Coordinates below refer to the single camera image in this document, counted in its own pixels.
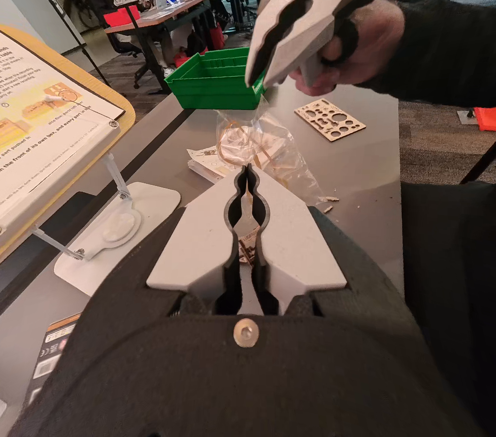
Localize orange traffic cone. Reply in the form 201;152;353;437
474;107;496;131

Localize long wooden workbench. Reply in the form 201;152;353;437
105;0;256;92

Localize black cardboard box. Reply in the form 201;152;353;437
21;313;82;418

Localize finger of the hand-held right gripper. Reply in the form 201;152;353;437
245;0;304;88
263;0;360;88

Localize person's right forearm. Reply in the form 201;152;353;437
356;0;496;108

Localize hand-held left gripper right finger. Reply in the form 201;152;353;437
248;166;347;316

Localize clear plastic parts bag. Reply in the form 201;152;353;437
215;94;326;205

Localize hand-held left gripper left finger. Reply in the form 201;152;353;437
146;166;247;315

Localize wooden parts sheet round holes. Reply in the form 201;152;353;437
294;98;367;143

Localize green plastic bin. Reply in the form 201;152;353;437
165;47;268;110

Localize white document stand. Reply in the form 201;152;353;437
0;24;181;297

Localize red storage bin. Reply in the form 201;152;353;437
104;4;141;27

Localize person's right hand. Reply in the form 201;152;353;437
290;0;406;97

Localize illustrated instruction booklet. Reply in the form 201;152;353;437
187;146;237;185

